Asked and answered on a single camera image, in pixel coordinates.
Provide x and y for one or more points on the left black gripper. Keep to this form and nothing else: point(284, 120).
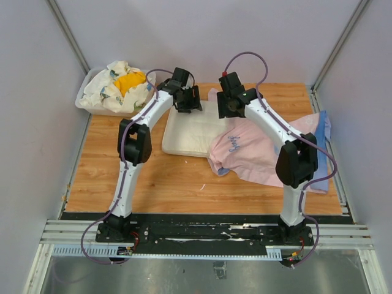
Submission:
point(194, 104)

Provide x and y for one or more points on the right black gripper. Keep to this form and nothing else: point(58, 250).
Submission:
point(223, 111)

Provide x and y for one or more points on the cream bear print pillow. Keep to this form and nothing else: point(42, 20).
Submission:
point(191, 134)

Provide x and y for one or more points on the blue pink snowflake pillowcase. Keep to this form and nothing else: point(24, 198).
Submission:
point(246, 150)

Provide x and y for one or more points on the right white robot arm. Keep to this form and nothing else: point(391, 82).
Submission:
point(297, 159)

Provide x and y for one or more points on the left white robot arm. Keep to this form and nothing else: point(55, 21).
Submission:
point(135, 148)

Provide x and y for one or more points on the clear plastic bin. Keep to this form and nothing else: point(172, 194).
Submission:
point(92, 105)

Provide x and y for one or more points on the orange cloth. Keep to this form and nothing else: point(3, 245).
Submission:
point(125, 82)

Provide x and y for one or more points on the cream patterned crumpled cloth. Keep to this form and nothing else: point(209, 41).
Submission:
point(122, 95)

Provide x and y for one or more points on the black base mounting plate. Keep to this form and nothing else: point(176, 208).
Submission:
point(203, 234)

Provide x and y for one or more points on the grey slotted cable duct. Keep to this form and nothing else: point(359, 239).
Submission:
point(109, 251)

